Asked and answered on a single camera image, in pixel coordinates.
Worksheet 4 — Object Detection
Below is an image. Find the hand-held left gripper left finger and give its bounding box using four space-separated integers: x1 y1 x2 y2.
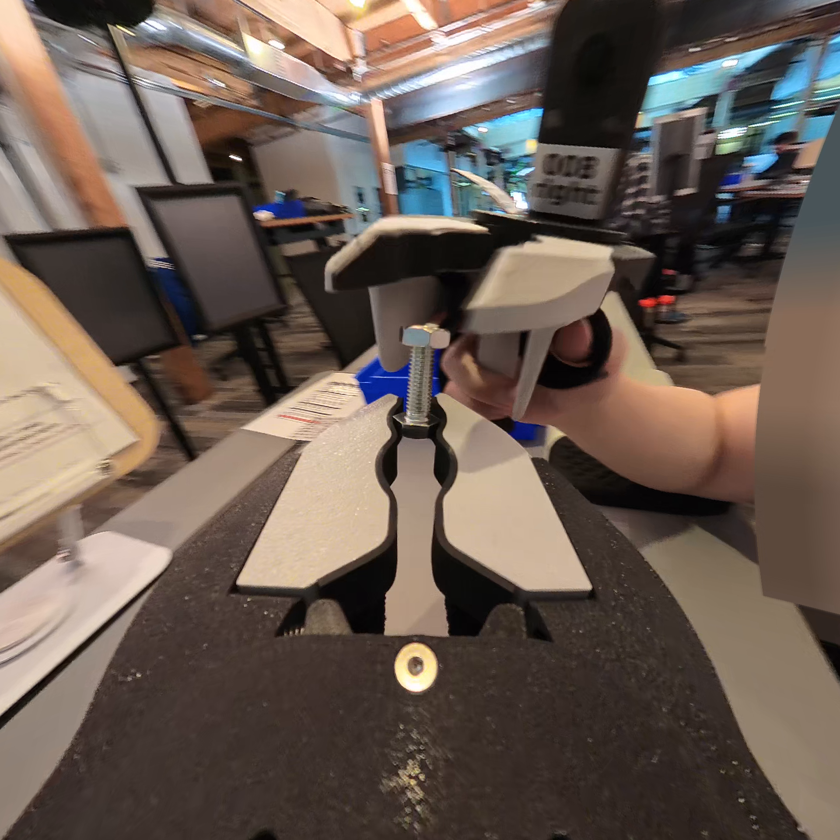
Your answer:
234 394 400 599

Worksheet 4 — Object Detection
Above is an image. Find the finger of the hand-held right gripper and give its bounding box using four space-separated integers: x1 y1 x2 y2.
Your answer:
323 215 492 370
459 235 616 382

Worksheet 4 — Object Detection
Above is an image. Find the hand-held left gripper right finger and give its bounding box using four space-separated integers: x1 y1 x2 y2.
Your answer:
433 392 595 603

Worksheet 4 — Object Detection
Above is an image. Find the large hex nut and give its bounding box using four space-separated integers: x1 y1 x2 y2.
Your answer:
392 410 446 441

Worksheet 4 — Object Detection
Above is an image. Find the large silver hex bolt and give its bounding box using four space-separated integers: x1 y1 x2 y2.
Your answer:
399 323 452 424

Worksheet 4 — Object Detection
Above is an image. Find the person's right forearm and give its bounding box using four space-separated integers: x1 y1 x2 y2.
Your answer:
623 384 762 506

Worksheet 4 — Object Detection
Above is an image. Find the person's right hand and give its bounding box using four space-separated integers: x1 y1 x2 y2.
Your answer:
441 316 643 455

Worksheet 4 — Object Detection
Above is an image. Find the wooden pillar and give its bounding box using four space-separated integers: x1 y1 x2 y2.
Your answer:
364 98 398 217
0 0 126 227

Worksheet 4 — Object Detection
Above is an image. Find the white printed paper sheet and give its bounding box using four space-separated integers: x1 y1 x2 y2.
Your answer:
241 372 365 442

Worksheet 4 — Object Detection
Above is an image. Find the black display easel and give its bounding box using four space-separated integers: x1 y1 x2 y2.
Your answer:
287 249 378 370
134 184 293 404
3 226 198 460

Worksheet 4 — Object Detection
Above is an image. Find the blue plastic bin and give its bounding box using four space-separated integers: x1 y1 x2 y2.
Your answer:
356 356 547 448

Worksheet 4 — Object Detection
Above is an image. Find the white stand base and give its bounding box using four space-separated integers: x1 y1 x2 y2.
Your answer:
0 505 173 716

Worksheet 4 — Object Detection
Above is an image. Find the wooden framed instruction board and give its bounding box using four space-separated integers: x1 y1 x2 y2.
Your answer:
0 258 161 552

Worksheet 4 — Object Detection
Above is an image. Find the white cable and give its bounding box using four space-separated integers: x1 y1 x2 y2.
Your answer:
451 167 526 214

